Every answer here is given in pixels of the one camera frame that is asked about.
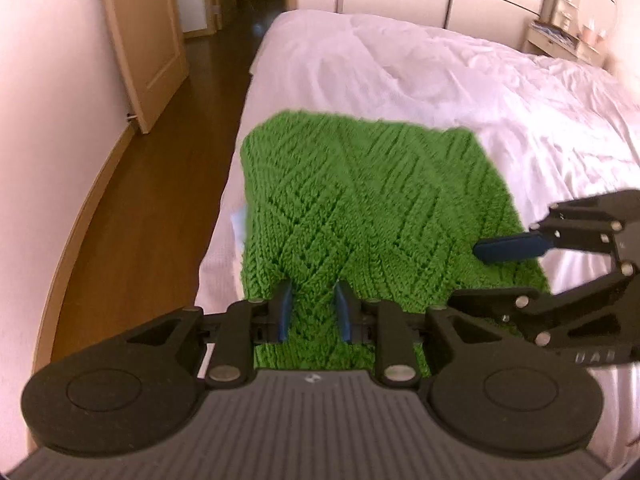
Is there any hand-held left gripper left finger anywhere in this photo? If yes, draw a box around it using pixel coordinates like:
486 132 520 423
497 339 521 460
125 280 294 389

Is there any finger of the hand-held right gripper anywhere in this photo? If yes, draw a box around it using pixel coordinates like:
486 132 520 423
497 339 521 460
445 260 640 346
472 190 640 264

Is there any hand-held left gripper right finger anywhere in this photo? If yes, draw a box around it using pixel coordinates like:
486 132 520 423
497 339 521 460
334 280 501 386

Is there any green knit sweater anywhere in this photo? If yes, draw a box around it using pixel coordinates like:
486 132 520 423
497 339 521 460
240 112 551 376

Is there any white vanity table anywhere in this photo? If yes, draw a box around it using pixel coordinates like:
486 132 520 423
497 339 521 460
522 0 608 68

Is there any white bed duvet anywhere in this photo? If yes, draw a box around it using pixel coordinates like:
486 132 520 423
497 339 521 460
192 8 640 461

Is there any blue patterned cloth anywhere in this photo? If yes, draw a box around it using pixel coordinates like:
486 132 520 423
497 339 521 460
531 21 576 44

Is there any oval vanity mirror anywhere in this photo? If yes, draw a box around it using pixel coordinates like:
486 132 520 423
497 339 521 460
577 0 619 43

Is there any brown wooden door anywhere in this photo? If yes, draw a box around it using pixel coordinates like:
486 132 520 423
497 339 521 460
97 0 190 134

